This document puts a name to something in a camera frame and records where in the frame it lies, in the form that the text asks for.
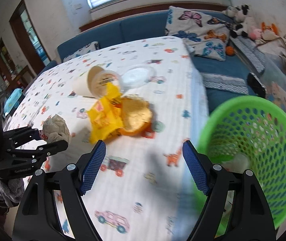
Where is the white paper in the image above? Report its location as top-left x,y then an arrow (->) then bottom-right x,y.
40,114 -> 71,143

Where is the white paper cup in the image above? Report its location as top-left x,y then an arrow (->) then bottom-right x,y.
73,66 -> 106,98

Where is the clear round plastic lid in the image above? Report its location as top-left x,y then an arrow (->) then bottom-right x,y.
120,65 -> 156,91

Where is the blue sofa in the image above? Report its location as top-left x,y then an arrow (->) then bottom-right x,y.
36,10 -> 271,116

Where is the yellow snack wrapper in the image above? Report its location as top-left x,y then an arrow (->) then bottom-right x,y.
86,83 -> 126,145

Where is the grey plush toy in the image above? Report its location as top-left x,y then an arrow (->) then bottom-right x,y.
222,6 -> 236,17

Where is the green plastic basket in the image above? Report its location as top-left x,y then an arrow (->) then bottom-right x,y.
193,95 -> 286,241

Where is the blue patterned cushion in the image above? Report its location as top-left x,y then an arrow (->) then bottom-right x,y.
229,36 -> 267,72

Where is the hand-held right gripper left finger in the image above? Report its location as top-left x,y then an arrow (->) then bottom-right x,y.
13,139 -> 107,241

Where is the orange fox plush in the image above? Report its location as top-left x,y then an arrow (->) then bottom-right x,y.
261,22 -> 280,41

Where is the black device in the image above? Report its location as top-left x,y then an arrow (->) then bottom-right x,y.
247,72 -> 267,97

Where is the pink plush toy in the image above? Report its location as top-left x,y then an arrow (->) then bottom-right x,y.
249,27 -> 262,40

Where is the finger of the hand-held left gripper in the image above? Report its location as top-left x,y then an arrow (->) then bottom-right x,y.
4,126 -> 42,147
6,140 -> 69,160

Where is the round labelled plastic tub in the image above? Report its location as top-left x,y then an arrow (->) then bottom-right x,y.
88,70 -> 123,98

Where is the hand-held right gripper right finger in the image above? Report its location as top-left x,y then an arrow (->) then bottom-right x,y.
182,140 -> 276,241

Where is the clear plastic storage box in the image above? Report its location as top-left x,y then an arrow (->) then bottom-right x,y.
258,55 -> 286,131

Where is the blue patterned cloth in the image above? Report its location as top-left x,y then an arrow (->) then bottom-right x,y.
203,74 -> 249,94

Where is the small printed pillow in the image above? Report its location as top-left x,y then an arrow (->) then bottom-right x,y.
63,41 -> 100,62

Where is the black white cow plush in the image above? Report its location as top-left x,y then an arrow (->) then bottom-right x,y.
229,4 -> 251,39

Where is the wooden display cabinet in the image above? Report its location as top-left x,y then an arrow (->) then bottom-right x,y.
0,37 -> 17,88

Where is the blue wet wipes pack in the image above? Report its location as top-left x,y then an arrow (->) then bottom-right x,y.
4,88 -> 24,116

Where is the butterfly print pillow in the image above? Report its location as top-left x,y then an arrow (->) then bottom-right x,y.
164,5 -> 231,62

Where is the wooden door frame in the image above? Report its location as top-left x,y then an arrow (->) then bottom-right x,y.
9,0 -> 52,68

